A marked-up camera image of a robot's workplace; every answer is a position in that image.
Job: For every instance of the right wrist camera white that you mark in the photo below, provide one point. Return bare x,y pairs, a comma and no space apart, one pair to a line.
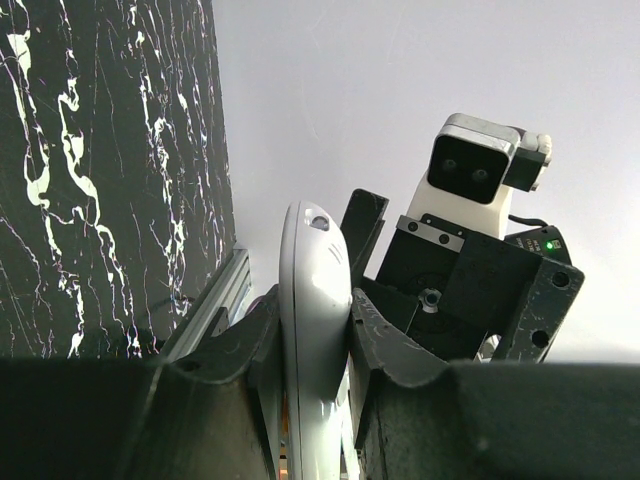
474,168

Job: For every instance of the white remote control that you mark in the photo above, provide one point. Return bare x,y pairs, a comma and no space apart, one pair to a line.
315,296

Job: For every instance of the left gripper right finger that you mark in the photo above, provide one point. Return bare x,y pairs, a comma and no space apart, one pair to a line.
418,417

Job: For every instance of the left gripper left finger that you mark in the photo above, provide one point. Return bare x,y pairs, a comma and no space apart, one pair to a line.
213,414

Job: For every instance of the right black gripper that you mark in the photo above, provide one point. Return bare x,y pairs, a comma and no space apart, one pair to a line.
451,289

